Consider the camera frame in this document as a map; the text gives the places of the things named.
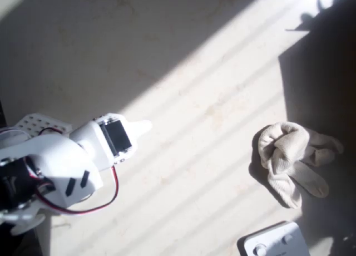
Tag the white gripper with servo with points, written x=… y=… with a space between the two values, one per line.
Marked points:
x=117 y=137

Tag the beige socks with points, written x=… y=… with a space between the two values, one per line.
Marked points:
x=286 y=153

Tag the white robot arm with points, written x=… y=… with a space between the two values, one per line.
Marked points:
x=50 y=150

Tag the white device with knobs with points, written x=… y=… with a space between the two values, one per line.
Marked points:
x=278 y=239

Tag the white perforated base plate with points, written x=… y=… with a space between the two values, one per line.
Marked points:
x=32 y=122

